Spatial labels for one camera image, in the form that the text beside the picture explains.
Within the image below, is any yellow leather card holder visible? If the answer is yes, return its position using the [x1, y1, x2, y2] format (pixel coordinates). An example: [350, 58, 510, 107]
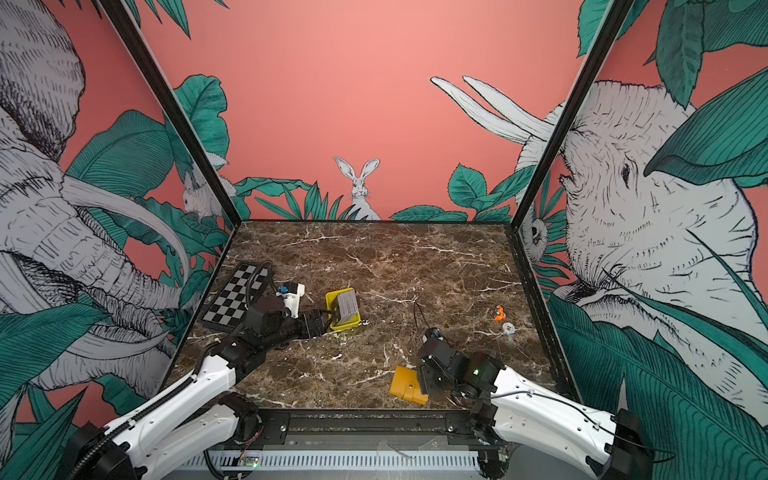
[389, 366, 429, 405]

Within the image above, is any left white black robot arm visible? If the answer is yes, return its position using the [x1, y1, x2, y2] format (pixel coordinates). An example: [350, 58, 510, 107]
[55, 305, 335, 479]

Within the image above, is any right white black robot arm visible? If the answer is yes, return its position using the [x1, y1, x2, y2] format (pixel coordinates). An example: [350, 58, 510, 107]
[417, 328, 656, 479]

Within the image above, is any yellow plastic card tray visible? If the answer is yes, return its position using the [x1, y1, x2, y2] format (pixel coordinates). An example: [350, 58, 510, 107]
[325, 288, 361, 331]

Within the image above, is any stack of grey cards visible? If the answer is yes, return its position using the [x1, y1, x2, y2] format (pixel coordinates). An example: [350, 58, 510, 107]
[336, 289, 360, 325]

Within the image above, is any orange small clip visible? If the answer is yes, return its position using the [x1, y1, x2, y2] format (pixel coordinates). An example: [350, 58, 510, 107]
[494, 305, 506, 321]

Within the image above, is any black white checkerboard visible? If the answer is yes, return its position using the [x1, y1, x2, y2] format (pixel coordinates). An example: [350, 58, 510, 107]
[200, 261, 272, 333]

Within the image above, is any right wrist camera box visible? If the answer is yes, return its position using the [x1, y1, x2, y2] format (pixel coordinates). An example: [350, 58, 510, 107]
[422, 328, 444, 344]

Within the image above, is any black front rail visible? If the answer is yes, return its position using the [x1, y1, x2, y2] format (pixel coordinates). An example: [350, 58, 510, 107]
[252, 408, 490, 448]

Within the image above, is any white slotted cable duct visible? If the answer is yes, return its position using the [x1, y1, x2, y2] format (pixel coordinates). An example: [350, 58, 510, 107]
[210, 450, 479, 473]

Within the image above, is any left black frame post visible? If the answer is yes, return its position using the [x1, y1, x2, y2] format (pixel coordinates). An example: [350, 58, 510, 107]
[99, 0, 242, 229]

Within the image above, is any black frame post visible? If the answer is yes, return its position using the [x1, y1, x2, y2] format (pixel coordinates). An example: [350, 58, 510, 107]
[510, 0, 633, 232]
[99, 0, 242, 229]

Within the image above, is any right black frame post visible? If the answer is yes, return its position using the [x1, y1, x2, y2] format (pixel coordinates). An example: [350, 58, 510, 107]
[510, 0, 633, 232]

